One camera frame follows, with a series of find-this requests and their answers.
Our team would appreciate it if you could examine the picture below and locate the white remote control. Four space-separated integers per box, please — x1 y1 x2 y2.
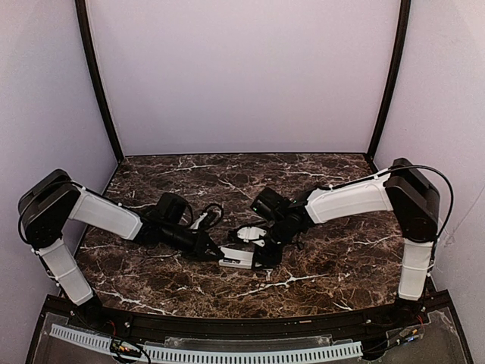
218 247 253 269

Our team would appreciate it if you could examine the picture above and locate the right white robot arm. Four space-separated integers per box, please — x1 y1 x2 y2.
251 158 448 309

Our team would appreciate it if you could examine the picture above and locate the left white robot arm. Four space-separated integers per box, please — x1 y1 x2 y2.
17 169 224 306

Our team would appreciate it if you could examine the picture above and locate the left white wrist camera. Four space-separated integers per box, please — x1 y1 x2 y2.
189 211 219 231

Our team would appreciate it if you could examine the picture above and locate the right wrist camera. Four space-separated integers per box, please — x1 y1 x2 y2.
227 226 267 246

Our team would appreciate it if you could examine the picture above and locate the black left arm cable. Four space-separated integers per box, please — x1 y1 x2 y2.
181 203 225 232

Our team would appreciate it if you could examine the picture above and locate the right white cable duct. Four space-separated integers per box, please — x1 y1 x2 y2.
144 342 363 364

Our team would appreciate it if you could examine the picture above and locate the white cable duct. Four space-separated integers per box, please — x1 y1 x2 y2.
144 342 363 364
49 324 111 355

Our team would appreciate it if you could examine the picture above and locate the black front rail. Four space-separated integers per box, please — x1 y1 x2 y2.
93 306 399 341

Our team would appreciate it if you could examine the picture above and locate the left white cable duct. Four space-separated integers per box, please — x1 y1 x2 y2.
49 324 111 355

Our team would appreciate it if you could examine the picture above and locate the left black frame post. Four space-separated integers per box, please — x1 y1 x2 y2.
74 0 124 164

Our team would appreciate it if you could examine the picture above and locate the black frame post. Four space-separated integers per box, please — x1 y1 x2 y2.
367 0 411 161
74 0 124 164

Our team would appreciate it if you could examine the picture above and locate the right black frame post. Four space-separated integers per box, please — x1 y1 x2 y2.
367 0 411 161

